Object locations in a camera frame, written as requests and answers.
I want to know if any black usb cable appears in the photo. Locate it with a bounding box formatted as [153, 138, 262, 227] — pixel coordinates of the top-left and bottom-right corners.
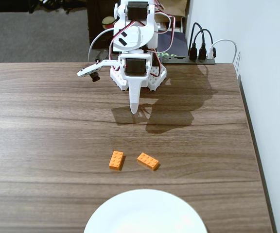
[192, 28, 214, 61]
[188, 22, 207, 61]

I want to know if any black cabinet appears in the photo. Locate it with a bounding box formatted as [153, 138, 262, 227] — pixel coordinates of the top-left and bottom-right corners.
[86, 0, 121, 50]

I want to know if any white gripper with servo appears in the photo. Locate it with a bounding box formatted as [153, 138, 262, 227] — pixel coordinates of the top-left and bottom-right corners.
[119, 52, 153, 115]

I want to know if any orange lego brick with label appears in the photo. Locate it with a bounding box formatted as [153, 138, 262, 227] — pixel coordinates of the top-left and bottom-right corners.
[108, 150, 125, 171]

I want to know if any dark navy box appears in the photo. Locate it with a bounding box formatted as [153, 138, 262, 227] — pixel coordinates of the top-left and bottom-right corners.
[156, 30, 189, 58]

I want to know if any red servo wire bundle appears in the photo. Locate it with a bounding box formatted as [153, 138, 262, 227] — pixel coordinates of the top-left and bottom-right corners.
[154, 0, 180, 53]

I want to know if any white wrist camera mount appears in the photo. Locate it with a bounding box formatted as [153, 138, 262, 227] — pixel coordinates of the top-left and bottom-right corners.
[76, 59, 118, 83]

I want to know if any black usb hub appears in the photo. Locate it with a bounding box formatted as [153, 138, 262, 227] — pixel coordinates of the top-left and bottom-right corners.
[162, 54, 216, 65]

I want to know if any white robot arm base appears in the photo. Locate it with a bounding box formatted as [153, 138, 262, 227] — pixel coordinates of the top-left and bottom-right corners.
[109, 63, 168, 92]

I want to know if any white usb cable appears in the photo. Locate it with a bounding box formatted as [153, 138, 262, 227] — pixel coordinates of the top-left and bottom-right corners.
[208, 38, 238, 64]

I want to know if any white plate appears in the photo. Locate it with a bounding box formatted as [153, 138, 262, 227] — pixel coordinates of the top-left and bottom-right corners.
[83, 189, 208, 233]

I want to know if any dark cluttered equipment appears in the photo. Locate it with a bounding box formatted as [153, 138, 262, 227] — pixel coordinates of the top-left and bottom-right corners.
[0, 0, 87, 14]

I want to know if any white cable behind arm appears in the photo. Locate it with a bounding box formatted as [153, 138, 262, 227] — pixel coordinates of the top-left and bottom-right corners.
[87, 28, 116, 64]

